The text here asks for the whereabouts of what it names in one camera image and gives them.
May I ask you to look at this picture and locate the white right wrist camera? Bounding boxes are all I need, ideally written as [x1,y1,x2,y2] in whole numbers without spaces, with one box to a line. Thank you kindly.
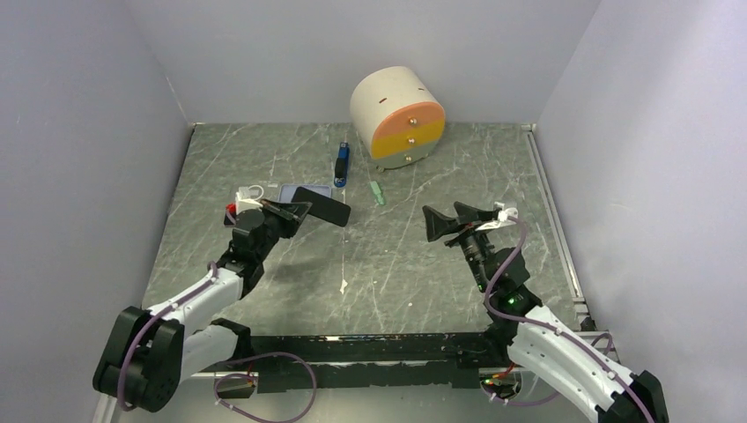
[477,201,519,231]

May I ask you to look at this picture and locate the lilac silicone phone case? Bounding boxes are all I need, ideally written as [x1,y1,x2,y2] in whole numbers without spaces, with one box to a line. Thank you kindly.
[277,184,333,204]

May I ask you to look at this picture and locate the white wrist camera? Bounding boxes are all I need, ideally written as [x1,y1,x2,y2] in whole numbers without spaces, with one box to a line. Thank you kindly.
[226,184,264,217]
[477,201,519,231]

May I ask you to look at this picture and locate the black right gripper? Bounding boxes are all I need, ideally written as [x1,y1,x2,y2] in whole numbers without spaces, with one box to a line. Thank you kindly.
[423,201,496,292]

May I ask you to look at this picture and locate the round beige drawer cabinet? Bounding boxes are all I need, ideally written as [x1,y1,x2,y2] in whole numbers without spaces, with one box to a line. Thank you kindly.
[349,66,446,172]

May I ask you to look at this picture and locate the black base bar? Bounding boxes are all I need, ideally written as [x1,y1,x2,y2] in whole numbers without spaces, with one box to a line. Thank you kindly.
[199,331,527,394]

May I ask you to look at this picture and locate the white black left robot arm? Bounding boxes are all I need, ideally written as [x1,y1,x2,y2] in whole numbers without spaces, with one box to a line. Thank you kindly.
[92,199,312,412]

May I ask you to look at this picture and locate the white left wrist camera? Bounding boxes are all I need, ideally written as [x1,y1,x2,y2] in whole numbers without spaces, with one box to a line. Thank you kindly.
[226,184,264,217]

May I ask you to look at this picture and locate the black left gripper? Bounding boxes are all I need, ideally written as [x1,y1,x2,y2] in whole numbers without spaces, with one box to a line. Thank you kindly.
[256,198,312,262]

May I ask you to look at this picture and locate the small green plastic tool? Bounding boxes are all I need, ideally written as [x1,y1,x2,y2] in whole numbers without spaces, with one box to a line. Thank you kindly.
[369,181,386,205]

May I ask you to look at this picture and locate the blue black stapler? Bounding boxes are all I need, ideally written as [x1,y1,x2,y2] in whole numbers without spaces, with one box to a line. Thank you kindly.
[333,142,351,188]

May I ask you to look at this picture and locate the phone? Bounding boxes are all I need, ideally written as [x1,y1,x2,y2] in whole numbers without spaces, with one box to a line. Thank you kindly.
[224,211,236,227]
[292,187,351,227]

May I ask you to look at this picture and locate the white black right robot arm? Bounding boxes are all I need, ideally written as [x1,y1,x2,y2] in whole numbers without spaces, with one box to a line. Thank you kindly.
[422,202,669,422]

